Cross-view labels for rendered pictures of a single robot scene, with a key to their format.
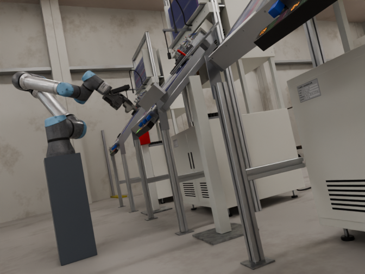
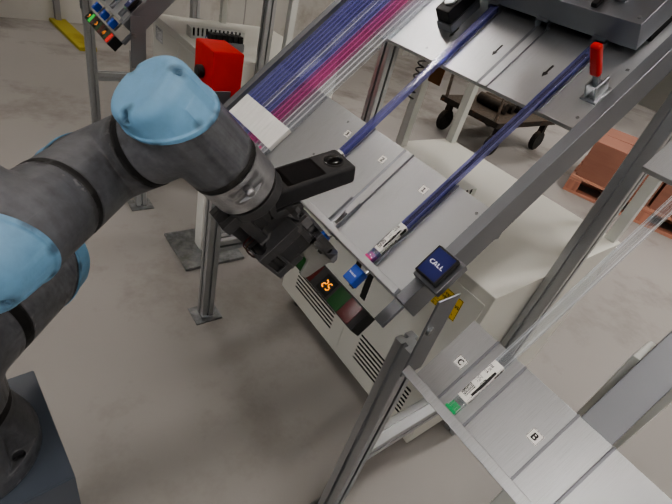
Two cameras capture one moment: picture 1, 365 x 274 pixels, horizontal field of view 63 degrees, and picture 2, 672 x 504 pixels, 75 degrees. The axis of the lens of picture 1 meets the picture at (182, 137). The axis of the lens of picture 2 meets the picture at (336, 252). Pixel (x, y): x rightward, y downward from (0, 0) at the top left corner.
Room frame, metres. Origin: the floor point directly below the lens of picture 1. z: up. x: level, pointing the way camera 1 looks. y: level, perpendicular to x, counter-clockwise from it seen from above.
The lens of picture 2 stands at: (1.32, 0.45, 1.13)
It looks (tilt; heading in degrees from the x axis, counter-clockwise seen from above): 35 degrees down; 336
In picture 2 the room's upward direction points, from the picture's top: 17 degrees clockwise
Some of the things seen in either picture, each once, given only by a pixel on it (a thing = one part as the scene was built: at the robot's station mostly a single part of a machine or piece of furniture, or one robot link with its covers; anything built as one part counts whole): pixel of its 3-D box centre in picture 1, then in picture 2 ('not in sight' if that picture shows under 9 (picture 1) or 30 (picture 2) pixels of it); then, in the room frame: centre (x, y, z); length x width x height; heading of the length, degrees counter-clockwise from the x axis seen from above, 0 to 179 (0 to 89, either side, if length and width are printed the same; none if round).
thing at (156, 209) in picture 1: (148, 169); (210, 160); (2.79, 0.37, 0.39); 0.24 x 0.24 x 0.78; 22
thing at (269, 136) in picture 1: (232, 163); (428, 273); (2.29, -0.33, 0.31); 0.70 x 0.65 x 0.62; 22
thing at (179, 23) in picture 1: (188, 8); not in sight; (2.19, -0.24, 1.52); 0.51 x 0.13 x 0.27; 22
